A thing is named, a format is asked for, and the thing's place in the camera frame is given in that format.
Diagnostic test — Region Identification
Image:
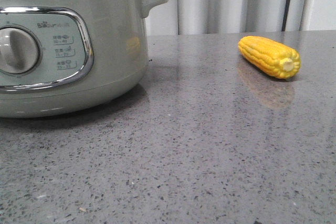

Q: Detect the yellow corn cob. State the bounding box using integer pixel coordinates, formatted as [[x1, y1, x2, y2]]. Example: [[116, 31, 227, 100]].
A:
[[238, 36, 301, 79]]

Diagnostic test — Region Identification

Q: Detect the green electric cooking pot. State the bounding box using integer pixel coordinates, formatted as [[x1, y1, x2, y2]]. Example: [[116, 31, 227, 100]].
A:
[[1, 0, 168, 118]]

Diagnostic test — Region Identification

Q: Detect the grey pot control knob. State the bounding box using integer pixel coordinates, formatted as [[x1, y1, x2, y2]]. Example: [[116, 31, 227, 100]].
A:
[[1, 27, 39, 74]]

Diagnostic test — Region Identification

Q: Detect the white pleated curtain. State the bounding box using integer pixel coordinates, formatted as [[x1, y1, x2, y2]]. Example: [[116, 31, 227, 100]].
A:
[[146, 0, 335, 35]]

